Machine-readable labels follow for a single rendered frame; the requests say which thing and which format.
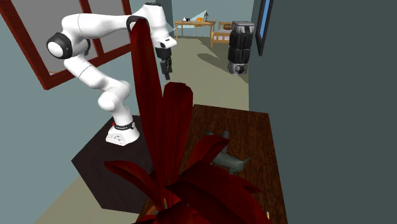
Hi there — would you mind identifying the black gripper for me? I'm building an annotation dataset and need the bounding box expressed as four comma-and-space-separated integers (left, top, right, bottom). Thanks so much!
155, 46, 174, 81

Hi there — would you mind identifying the light wooden desk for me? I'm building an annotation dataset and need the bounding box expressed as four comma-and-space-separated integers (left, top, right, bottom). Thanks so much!
174, 10, 217, 42

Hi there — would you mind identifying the dark red leafy plant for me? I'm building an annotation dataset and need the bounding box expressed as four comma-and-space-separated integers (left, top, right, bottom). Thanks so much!
104, 18, 272, 224

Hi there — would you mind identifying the light wooden bed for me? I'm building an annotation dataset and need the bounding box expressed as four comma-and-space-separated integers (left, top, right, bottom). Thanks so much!
210, 21, 233, 48

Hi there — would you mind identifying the black and grey stacked tower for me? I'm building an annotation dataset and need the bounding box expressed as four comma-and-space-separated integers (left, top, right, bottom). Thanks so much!
226, 20, 256, 76

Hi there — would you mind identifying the dark wooden table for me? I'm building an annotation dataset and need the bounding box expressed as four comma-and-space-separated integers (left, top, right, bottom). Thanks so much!
135, 104, 289, 224

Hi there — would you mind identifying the dark robot stand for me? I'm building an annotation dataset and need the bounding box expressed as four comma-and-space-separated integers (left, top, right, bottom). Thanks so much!
71, 115, 160, 214

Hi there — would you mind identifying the grey animal figure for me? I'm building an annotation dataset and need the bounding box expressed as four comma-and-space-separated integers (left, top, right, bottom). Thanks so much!
204, 130, 251, 175

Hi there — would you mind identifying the red framed window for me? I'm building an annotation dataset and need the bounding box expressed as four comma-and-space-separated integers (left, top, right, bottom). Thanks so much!
0, 0, 133, 91

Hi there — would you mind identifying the black framed wall picture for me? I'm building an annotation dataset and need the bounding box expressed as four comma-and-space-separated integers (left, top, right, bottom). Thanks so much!
254, 0, 274, 57

